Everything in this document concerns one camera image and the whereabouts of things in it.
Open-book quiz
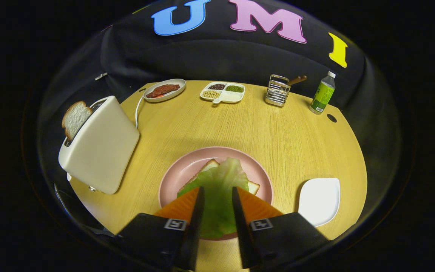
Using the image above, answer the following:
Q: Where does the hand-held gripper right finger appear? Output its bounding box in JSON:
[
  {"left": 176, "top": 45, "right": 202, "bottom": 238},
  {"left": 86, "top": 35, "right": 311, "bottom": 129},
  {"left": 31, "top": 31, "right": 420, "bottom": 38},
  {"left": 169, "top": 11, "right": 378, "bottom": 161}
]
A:
[{"left": 232, "top": 186, "right": 330, "bottom": 269}]

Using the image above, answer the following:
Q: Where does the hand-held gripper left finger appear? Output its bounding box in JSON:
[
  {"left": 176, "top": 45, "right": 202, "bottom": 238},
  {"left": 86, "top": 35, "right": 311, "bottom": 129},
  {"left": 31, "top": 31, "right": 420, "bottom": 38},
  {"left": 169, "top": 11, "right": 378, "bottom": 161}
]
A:
[{"left": 116, "top": 186, "right": 206, "bottom": 271}]

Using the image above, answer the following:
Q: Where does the green lettuce leaf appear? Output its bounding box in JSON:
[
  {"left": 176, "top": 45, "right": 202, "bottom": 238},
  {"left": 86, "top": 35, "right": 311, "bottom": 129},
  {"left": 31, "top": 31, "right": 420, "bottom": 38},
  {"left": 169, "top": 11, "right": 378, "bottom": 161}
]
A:
[{"left": 177, "top": 158, "right": 249, "bottom": 239}]

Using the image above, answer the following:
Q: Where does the thick white bread slice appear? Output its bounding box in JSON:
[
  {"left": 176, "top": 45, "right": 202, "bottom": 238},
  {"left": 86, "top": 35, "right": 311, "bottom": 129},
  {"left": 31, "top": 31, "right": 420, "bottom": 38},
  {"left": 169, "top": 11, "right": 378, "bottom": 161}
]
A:
[{"left": 62, "top": 101, "right": 93, "bottom": 141}]

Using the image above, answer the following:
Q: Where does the pink round plate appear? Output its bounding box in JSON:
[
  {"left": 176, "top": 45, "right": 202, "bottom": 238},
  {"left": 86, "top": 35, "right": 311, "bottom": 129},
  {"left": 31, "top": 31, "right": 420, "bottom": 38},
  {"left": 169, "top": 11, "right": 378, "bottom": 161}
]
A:
[{"left": 159, "top": 147, "right": 273, "bottom": 241}]

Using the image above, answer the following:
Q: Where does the toasted bread slice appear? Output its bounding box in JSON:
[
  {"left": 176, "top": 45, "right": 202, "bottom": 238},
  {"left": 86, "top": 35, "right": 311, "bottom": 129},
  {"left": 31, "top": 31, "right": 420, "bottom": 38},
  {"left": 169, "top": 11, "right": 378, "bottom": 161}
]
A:
[{"left": 180, "top": 159, "right": 260, "bottom": 197}]

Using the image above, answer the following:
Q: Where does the white square plate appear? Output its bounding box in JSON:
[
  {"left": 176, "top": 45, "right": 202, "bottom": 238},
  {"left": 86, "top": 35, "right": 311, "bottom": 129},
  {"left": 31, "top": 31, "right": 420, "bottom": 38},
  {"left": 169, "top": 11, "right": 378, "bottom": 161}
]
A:
[{"left": 298, "top": 178, "right": 341, "bottom": 227}]

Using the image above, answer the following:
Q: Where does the white toaster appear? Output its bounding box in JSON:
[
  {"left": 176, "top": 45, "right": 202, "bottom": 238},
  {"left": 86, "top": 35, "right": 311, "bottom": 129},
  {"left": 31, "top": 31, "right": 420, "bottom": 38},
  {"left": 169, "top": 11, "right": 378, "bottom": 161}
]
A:
[{"left": 58, "top": 96, "right": 140, "bottom": 195}]

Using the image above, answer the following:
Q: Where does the white divided dish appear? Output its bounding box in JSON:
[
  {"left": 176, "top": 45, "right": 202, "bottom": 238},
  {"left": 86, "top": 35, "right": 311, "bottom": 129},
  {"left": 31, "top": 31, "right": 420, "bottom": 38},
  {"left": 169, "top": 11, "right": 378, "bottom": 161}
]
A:
[{"left": 200, "top": 82, "right": 245, "bottom": 104}]

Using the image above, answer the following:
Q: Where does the small beige round plate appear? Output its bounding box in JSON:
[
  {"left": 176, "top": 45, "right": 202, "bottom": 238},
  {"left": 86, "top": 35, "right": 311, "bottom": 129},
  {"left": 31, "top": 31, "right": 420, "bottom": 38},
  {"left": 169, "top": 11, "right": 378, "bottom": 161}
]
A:
[{"left": 143, "top": 79, "right": 186, "bottom": 103}]

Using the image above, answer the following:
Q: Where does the red meat slice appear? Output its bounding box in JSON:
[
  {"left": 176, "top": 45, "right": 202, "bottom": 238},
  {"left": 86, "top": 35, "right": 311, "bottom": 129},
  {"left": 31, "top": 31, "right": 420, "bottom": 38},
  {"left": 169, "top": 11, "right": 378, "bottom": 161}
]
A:
[{"left": 146, "top": 84, "right": 180, "bottom": 99}]

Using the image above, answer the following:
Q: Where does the green label plastic bottle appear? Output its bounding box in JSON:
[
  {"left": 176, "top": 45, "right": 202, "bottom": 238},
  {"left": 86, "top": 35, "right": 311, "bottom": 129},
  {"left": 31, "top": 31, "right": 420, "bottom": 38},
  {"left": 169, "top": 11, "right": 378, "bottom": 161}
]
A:
[{"left": 309, "top": 71, "right": 336, "bottom": 115}]

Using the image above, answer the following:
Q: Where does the black backdrop cloth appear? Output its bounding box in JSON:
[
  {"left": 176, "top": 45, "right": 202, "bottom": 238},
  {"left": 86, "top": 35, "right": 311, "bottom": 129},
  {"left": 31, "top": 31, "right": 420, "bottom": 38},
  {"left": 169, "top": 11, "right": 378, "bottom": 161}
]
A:
[{"left": 32, "top": 0, "right": 407, "bottom": 235}]

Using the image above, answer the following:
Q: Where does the white toaster cable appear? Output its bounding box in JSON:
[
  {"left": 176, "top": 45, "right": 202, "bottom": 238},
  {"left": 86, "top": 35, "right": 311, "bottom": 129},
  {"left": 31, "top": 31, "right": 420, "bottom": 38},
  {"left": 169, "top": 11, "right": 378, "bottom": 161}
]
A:
[{"left": 135, "top": 94, "right": 145, "bottom": 129}]

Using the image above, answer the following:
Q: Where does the metal wire utensil holder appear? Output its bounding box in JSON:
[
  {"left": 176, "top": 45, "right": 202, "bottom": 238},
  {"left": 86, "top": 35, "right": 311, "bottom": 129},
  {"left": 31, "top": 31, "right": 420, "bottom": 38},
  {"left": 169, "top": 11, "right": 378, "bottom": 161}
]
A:
[{"left": 265, "top": 74, "right": 291, "bottom": 108}]

